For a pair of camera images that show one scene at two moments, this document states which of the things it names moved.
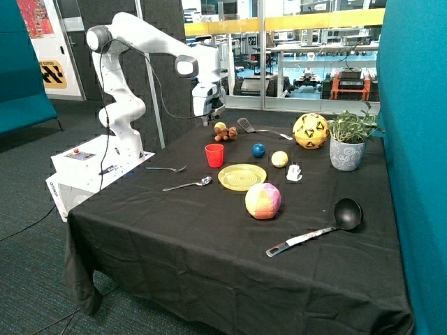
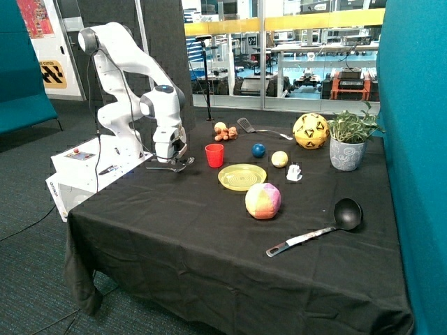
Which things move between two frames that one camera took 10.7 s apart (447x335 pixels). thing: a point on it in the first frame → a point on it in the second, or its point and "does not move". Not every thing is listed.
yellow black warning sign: x=52 y=75 does not move
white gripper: x=209 y=99 → x=170 y=143
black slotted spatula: x=246 y=127 does not move
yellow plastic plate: x=240 y=176 does not move
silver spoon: x=204 y=181 → x=190 y=160
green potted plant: x=346 y=127 does not move
